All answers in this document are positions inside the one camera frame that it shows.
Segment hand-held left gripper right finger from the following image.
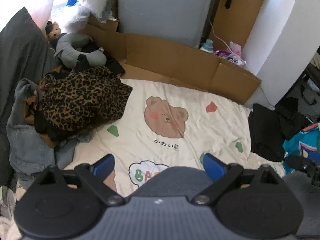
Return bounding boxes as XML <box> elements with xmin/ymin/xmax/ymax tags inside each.
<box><xmin>191</xmin><ymin>153</ymin><xmax>275</xmax><ymax>207</ymax></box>

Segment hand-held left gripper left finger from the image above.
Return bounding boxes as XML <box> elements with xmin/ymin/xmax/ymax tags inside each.
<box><xmin>44</xmin><ymin>154</ymin><xmax>125</xmax><ymax>207</ymax></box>

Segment leopard print skirt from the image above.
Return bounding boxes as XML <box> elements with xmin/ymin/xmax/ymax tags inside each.
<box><xmin>34</xmin><ymin>66</ymin><xmax>133</xmax><ymax>132</ymax></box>

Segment black clothes pile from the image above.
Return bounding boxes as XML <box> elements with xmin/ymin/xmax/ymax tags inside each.
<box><xmin>248</xmin><ymin>97</ymin><xmax>313</xmax><ymax>162</ymax></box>

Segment teal printed garment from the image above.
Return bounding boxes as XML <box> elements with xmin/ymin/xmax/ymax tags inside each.
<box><xmin>282</xmin><ymin>124</ymin><xmax>320</xmax><ymax>174</ymax></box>

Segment printed bear blanket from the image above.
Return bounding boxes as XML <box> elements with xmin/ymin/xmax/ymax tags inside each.
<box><xmin>62</xmin><ymin>79</ymin><xmax>285</xmax><ymax>198</ymax></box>

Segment person's left leg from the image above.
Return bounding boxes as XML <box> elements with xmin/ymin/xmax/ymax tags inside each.
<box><xmin>131</xmin><ymin>166</ymin><xmax>212</xmax><ymax>198</ymax></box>

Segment dark grey bag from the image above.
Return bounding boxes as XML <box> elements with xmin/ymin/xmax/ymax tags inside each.
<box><xmin>299</xmin><ymin>75</ymin><xmax>320</xmax><ymax>107</ymax></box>

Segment blue jeans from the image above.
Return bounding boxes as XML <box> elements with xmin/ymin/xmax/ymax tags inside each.
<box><xmin>7</xmin><ymin>78</ymin><xmax>90</xmax><ymax>180</ymax></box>

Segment brown garment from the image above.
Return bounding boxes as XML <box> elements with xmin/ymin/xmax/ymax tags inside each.
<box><xmin>24</xmin><ymin>96</ymin><xmax>59</xmax><ymax>148</ymax></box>

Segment white cloth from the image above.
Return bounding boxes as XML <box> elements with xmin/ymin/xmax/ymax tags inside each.
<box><xmin>0</xmin><ymin>185</ymin><xmax>23</xmax><ymax>240</ymax></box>

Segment purple white packet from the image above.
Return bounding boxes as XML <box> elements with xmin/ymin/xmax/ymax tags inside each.
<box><xmin>213</xmin><ymin>41</ymin><xmax>247</xmax><ymax>67</ymax></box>

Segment blue detergent bottle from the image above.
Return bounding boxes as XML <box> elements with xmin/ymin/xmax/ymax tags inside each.
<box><xmin>200</xmin><ymin>39</ymin><xmax>214</xmax><ymax>53</ymax></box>

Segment brown cardboard sheet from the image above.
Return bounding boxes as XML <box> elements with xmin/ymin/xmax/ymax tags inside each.
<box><xmin>82</xmin><ymin>12</ymin><xmax>262</xmax><ymax>104</ymax></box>

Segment grey neck pillow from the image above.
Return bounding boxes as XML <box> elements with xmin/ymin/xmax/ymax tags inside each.
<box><xmin>54</xmin><ymin>33</ymin><xmax>107</xmax><ymax>68</ymax></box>

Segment dark grey cloth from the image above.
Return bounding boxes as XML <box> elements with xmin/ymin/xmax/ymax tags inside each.
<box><xmin>0</xmin><ymin>6</ymin><xmax>57</xmax><ymax>180</ymax></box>

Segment small plush toy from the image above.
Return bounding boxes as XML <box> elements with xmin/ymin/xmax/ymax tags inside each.
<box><xmin>44</xmin><ymin>21</ymin><xmax>62</xmax><ymax>43</ymax></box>

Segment brown board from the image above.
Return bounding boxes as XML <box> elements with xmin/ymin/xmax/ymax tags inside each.
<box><xmin>215</xmin><ymin>0</ymin><xmax>272</xmax><ymax>53</ymax></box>

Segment white plastic bag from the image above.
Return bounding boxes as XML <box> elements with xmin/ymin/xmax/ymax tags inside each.
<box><xmin>51</xmin><ymin>0</ymin><xmax>90</xmax><ymax>32</ymax></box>

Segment grey upholstered panel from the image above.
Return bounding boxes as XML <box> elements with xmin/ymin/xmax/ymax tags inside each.
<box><xmin>117</xmin><ymin>0</ymin><xmax>218</xmax><ymax>48</ymax></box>

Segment pale pink cloth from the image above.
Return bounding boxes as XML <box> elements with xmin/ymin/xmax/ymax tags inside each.
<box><xmin>7</xmin><ymin>0</ymin><xmax>55</xmax><ymax>30</ymax></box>

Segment white cable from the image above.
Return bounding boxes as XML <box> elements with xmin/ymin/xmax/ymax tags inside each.
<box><xmin>209</xmin><ymin>17</ymin><xmax>250</xmax><ymax>70</ymax></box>

